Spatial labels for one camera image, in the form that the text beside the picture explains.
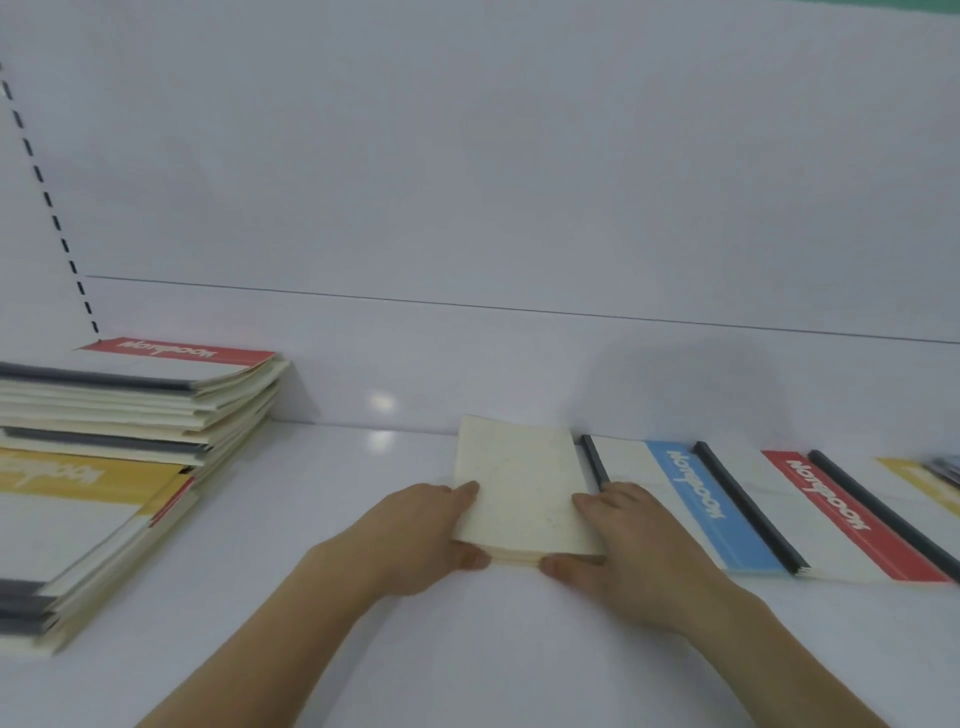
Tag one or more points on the person's right forearm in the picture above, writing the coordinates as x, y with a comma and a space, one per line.
787, 667

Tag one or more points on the person's right hand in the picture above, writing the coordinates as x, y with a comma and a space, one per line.
652, 570

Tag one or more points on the red-striped white notebook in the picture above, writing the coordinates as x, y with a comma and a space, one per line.
780, 517

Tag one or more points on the blue-striped white notebook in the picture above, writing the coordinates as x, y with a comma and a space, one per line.
697, 495

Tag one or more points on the white slotted shelf upright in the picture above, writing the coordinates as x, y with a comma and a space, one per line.
46, 196

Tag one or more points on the stack of notebooks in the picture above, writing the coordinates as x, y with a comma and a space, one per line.
90, 517

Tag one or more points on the person's left hand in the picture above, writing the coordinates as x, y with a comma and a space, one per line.
405, 540

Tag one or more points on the yellow-striped white notebook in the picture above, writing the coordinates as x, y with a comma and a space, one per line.
922, 484

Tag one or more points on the white metal shelf board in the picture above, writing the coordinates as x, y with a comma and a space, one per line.
300, 600

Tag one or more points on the white shelf back panel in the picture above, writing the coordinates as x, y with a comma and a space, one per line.
450, 150

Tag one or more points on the plain cream notebook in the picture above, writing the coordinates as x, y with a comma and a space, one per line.
517, 480

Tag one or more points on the person's left forearm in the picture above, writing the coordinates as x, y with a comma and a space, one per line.
262, 652

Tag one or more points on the green door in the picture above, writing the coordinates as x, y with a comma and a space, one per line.
900, 4

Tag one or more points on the pink packets bundle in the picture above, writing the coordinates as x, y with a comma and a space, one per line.
946, 471

